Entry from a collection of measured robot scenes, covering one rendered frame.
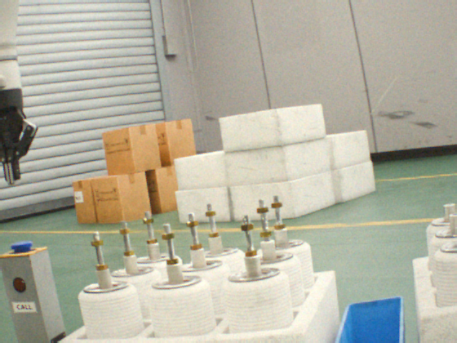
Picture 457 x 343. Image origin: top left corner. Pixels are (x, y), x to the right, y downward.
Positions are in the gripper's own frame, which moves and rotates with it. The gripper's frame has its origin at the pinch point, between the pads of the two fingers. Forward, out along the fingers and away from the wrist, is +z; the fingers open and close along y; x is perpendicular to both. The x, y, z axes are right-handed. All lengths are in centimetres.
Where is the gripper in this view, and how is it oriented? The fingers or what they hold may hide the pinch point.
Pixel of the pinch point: (11, 173)
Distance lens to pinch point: 122.7
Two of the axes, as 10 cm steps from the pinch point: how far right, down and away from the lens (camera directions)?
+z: 1.5, 9.9, 0.5
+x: -2.5, 0.9, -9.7
